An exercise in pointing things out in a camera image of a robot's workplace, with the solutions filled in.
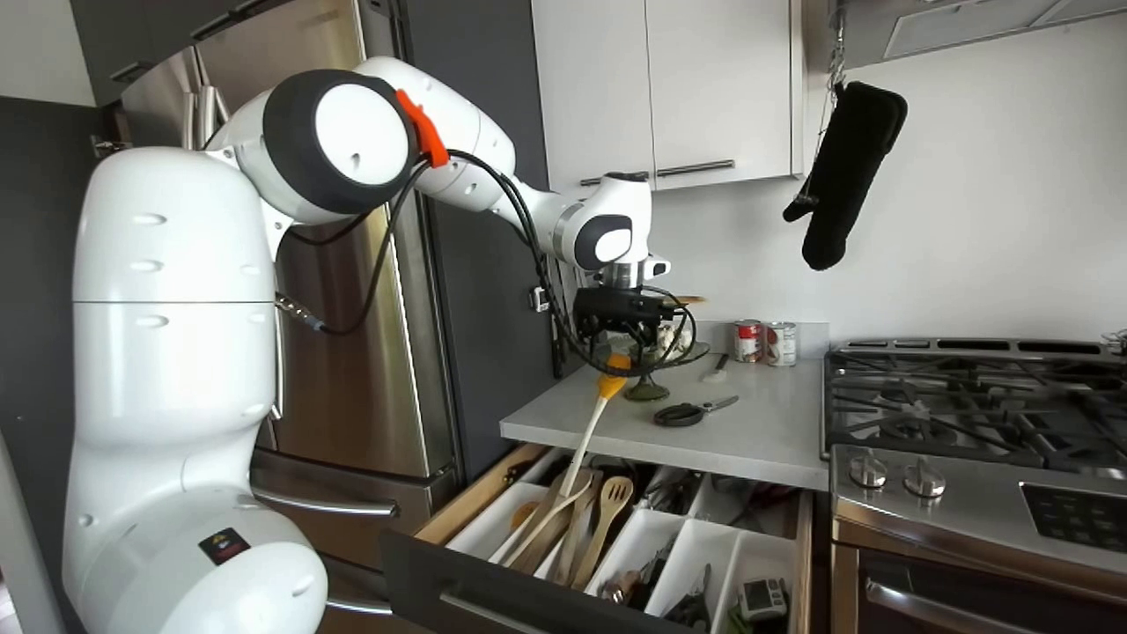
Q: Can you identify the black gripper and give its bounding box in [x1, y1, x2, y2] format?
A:
[572, 284, 675, 375]

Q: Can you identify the white handled yellow serving spoon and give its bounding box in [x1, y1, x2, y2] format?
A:
[558, 349, 637, 503]

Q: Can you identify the brown wooden spoon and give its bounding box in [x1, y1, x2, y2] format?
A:
[566, 471, 637, 593]

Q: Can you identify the pale wooden spoon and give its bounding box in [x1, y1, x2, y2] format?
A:
[501, 469, 601, 576]

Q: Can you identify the green tiered stand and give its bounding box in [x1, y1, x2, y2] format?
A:
[619, 294, 713, 405]

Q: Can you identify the black scoop utensil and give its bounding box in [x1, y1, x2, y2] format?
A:
[650, 391, 743, 431]

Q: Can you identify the red lidded jar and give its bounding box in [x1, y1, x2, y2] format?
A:
[733, 320, 769, 365]

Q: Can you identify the small white jar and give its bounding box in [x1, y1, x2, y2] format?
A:
[769, 320, 804, 370]

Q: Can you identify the white drawer organizer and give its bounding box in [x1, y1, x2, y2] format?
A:
[445, 451, 804, 634]

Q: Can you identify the flat wooden spatula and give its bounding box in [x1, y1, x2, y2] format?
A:
[542, 489, 605, 587]

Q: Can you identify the silver stove knob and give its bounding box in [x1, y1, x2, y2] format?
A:
[846, 451, 892, 494]
[897, 455, 952, 499]

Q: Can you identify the open wooden kitchen drawer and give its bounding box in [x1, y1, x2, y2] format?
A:
[380, 442, 821, 634]

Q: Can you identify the stainless steel refrigerator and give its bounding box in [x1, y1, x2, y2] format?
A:
[110, 0, 468, 634]

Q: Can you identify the small black digital gadget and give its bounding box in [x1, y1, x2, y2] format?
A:
[737, 576, 792, 627]

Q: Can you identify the black oven mitt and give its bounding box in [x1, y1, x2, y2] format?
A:
[781, 78, 911, 276]

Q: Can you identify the white upper cabinet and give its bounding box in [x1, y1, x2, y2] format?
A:
[528, 0, 824, 204]

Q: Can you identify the black stove grate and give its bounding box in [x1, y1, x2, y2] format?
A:
[824, 340, 1127, 476]

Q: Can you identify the stainless steel gas stove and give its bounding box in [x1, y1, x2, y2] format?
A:
[821, 336, 1127, 634]

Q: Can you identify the grey range hood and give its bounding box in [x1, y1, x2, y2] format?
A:
[838, 0, 1127, 69]

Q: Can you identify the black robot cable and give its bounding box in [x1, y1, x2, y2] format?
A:
[277, 147, 709, 379]

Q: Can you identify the orange cable clip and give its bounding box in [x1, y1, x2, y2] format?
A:
[390, 89, 455, 168]

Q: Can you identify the metal hanging chain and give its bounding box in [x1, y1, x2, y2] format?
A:
[824, 0, 852, 93]

